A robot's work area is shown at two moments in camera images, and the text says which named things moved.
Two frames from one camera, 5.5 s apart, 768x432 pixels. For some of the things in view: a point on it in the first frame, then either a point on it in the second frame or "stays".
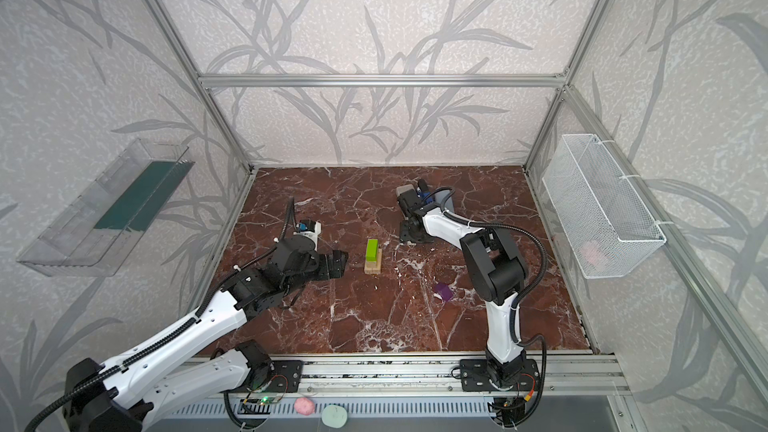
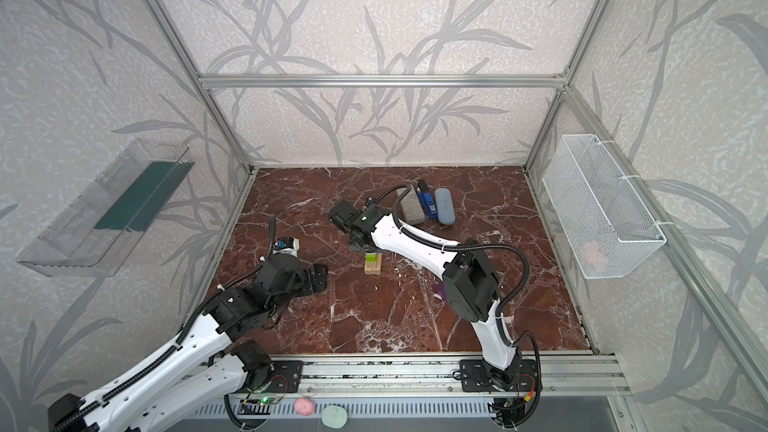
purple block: x=443 y=290 stays
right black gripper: x=411 y=226 → x=342 y=216
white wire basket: x=606 y=227 stays
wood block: x=372 y=268 stays
